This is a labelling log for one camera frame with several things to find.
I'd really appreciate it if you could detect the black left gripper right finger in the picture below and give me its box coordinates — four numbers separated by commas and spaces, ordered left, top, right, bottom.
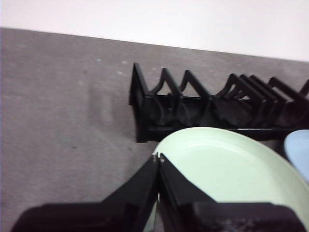
158, 153, 306, 232

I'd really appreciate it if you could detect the light blue plate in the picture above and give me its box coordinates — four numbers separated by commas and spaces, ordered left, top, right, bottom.
283, 130, 309, 184

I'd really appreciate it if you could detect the black plastic plate rack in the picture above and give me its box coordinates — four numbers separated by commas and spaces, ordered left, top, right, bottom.
128, 62, 309, 143

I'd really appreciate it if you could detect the pale green plate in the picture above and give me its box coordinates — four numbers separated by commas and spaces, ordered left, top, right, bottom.
142, 127, 309, 232

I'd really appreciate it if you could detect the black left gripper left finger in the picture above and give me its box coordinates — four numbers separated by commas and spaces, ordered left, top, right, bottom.
11, 154, 159, 232

